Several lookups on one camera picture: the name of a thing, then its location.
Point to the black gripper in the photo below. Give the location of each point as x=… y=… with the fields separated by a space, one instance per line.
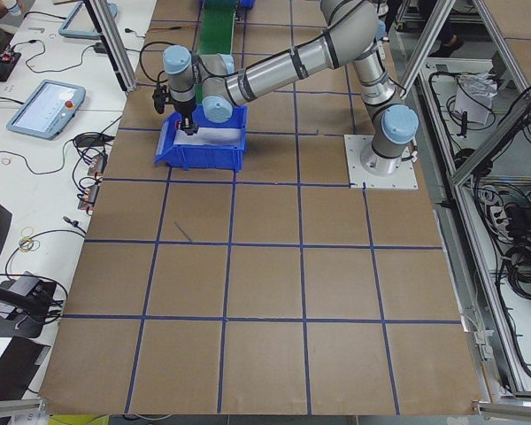
x=185 y=109

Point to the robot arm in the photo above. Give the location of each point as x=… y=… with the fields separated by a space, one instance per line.
x=350 y=37

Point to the white foam pad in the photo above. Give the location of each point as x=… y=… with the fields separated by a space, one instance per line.
x=210 y=136

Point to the blue bin with foam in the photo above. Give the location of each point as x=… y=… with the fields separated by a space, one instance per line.
x=188 y=156

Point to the green conveyor belt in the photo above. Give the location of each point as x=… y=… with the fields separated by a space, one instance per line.
x=214 y=42

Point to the blue bin right side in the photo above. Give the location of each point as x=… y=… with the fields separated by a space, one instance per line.
x=248 y=4

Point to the teach pendant tablet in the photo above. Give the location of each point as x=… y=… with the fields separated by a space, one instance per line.
x=79 y=25
x=48 y=109

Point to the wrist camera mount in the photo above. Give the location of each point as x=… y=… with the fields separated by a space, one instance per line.
x=161 y=98

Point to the aluminium frame post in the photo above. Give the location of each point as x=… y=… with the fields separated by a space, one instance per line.
x=105 y=26

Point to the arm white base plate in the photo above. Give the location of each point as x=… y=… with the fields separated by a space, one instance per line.
x=367 y=170

